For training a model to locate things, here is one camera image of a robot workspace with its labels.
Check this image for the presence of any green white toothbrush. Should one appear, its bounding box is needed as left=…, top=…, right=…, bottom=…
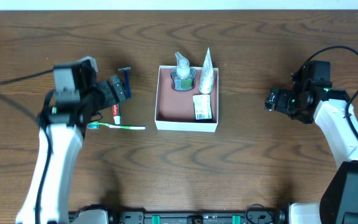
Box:
left=87, top=121, right=146, bottom=131

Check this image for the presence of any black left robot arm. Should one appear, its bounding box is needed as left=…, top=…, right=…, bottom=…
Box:
left=16, top=74, right=131, bottom=223

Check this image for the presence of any clear blue soap pump bottle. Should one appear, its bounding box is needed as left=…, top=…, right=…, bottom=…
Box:
left=170, top=52, right=196, bottom=91

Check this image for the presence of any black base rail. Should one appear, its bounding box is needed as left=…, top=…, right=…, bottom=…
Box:
left=68, top=204, right=288, bottom=224

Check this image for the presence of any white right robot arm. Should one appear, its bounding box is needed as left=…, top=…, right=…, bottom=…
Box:
left=265, top=87, right=358, bottom=223

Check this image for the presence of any white lotion tube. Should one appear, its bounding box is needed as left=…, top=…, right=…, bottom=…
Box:
left=198, top=49, right=214, bottom=95

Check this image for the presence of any white box with pink inside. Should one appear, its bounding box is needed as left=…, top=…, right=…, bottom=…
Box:
left=154, top=65, right=219, bottom=133

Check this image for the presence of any green white soap packet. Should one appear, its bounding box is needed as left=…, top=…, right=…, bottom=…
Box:
left=193, top=95, right=213, bottom=120

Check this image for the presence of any blue disposable razor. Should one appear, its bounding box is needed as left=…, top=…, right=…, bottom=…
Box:
left=118, top=67, right=132, bottom=98

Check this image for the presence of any green red toothpaste tube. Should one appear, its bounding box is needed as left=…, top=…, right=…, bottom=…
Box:
left=112, top=103, right=121, bottom=125

